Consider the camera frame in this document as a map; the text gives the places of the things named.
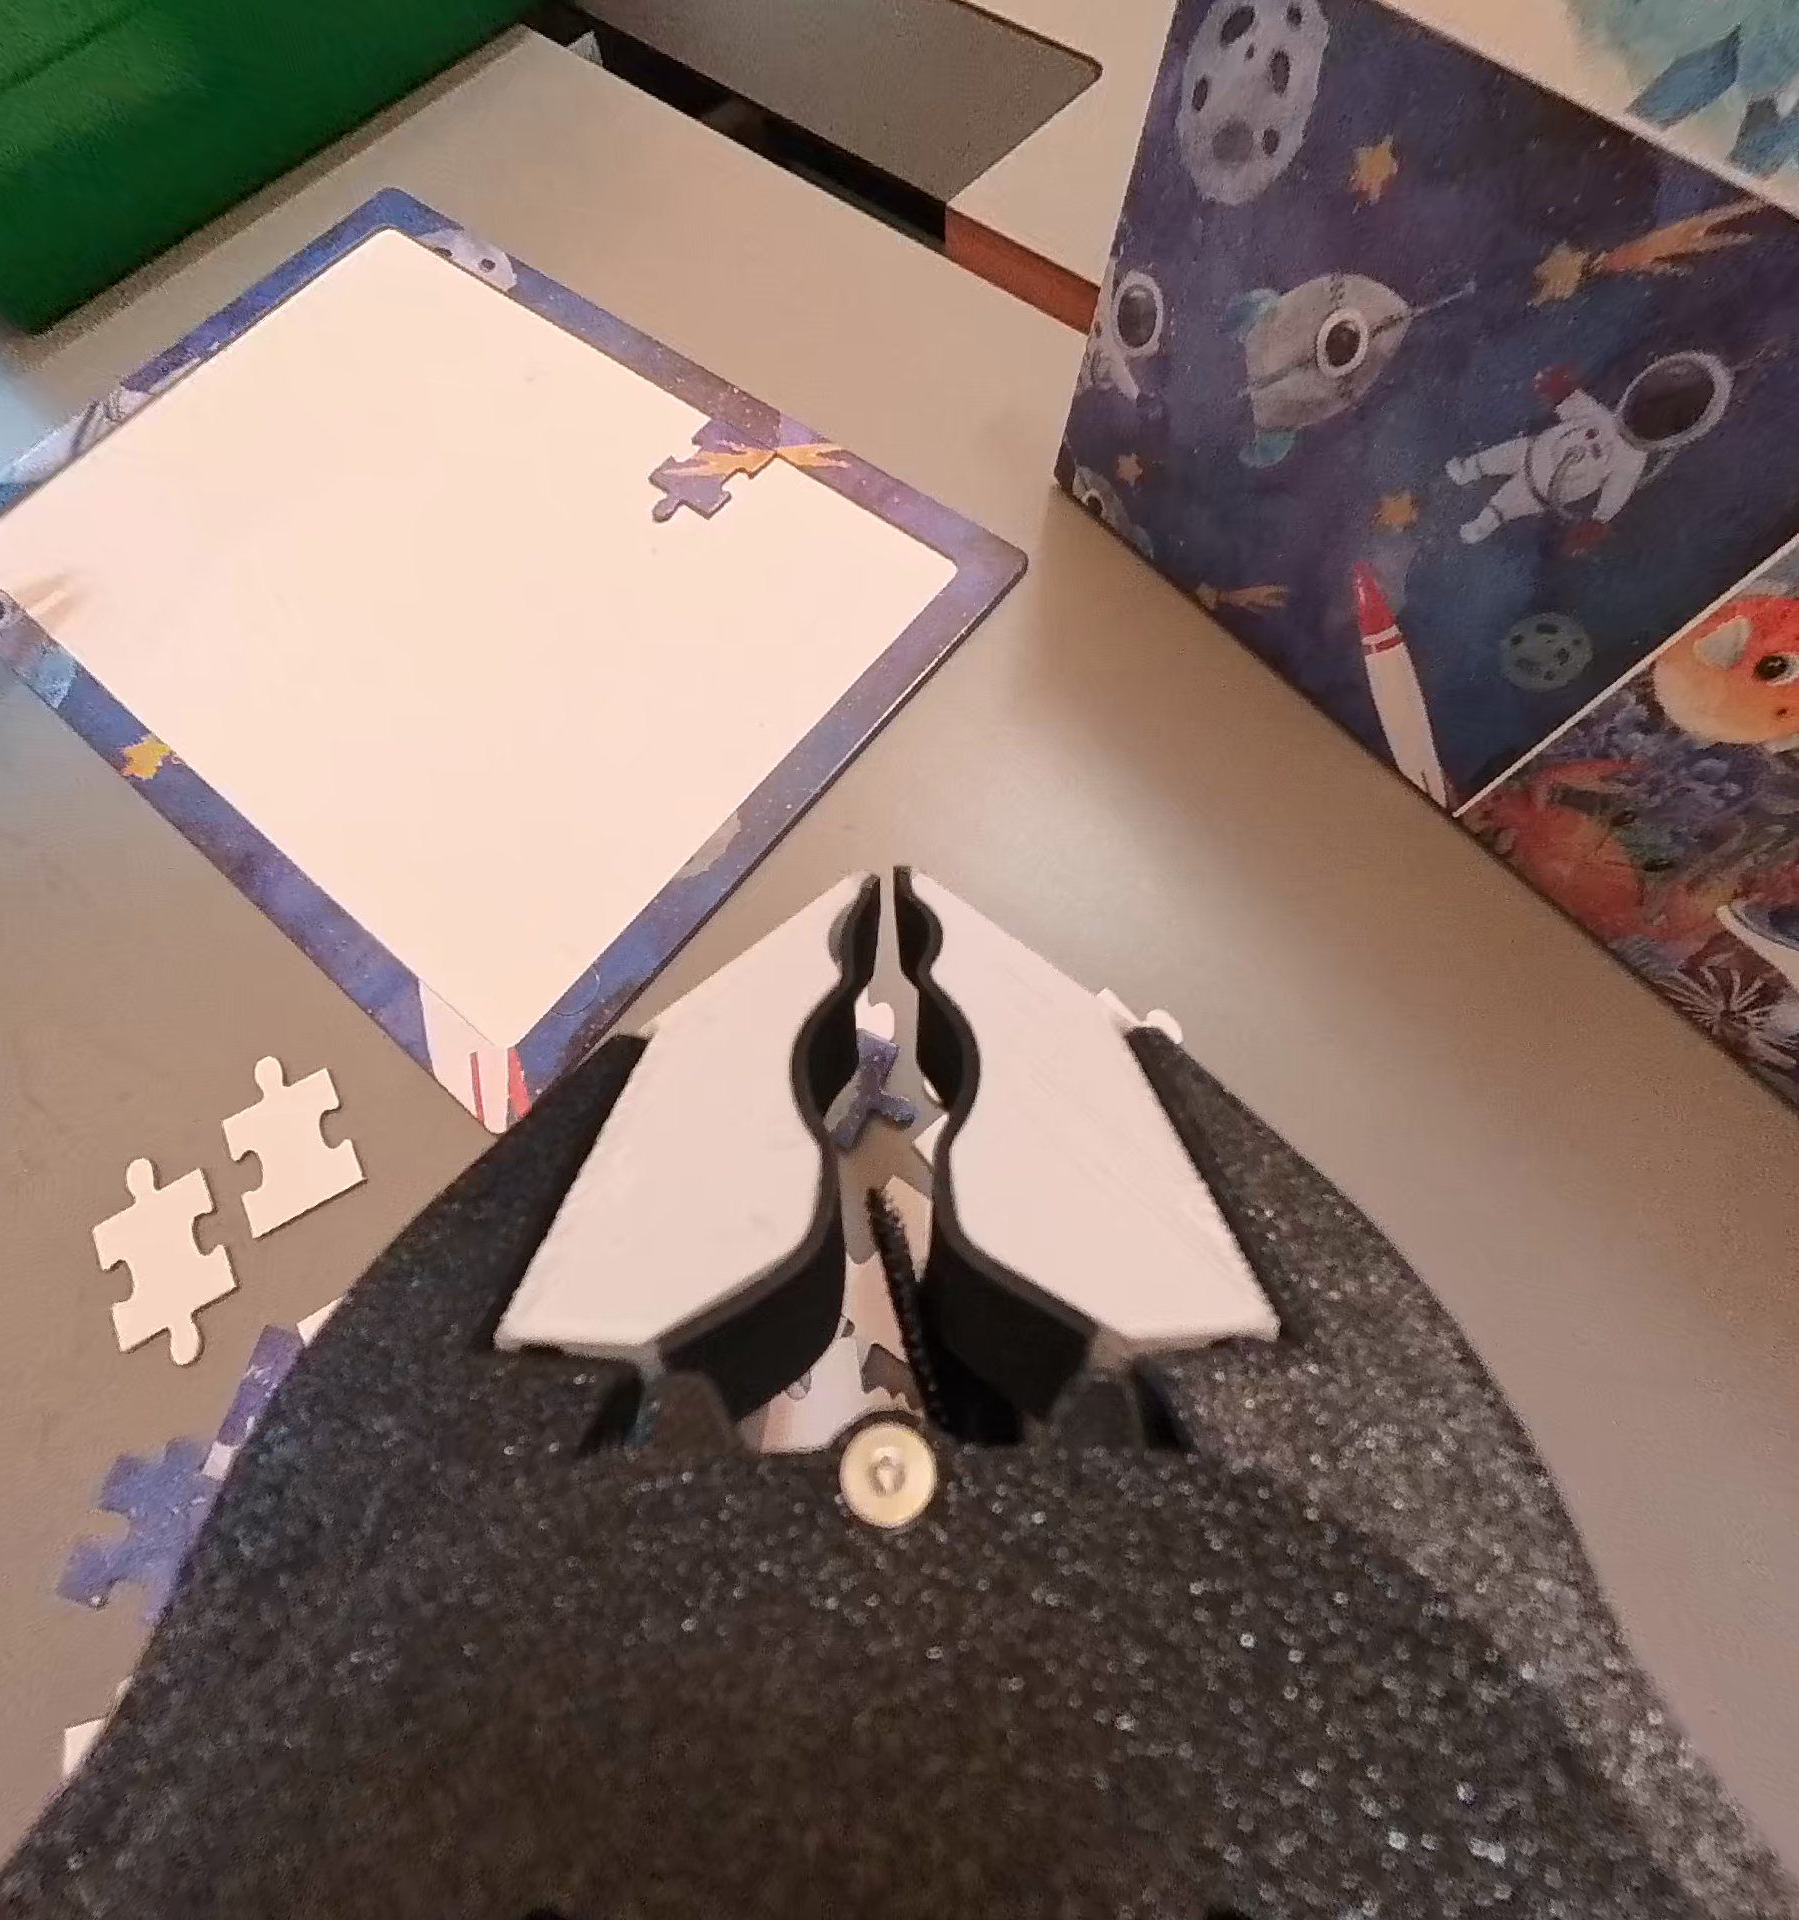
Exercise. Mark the white puzzle piece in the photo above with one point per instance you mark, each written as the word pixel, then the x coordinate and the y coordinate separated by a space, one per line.
pixel 165 1260
pixel 292 1147

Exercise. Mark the orange comet print puzzle piece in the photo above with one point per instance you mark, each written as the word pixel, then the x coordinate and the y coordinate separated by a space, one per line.
pixel 710 473

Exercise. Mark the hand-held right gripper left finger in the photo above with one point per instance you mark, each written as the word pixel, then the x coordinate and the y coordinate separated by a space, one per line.
pixel 673 1186

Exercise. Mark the white-edged grey tabletop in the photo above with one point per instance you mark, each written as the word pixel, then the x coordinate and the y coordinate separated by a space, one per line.
pixel 839 90

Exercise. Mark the pile of puzzle pieces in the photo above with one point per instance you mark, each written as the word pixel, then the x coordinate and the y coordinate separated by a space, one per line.
pixel 151 1515

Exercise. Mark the green plastic bin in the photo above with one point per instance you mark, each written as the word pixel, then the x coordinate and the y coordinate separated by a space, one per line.
pixel 165 122

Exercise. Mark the white puzzle tray blue rim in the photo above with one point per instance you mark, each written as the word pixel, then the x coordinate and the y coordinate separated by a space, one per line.
pixel 464 677

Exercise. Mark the space and ocean print box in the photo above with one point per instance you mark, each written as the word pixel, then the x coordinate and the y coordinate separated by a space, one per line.
pixel 1441 450

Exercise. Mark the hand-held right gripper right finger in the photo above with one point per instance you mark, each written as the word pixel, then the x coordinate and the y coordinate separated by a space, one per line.
pixel 1110 1186

